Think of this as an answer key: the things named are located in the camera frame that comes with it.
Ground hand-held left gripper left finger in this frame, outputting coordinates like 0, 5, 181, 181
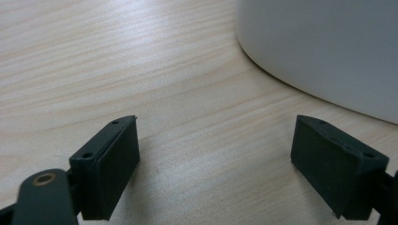
69, 114, 141, 221

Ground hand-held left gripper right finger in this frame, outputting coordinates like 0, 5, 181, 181
290, 114, 390, 221

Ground white pedal trash can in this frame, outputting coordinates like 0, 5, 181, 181
235, 0, 398, 126

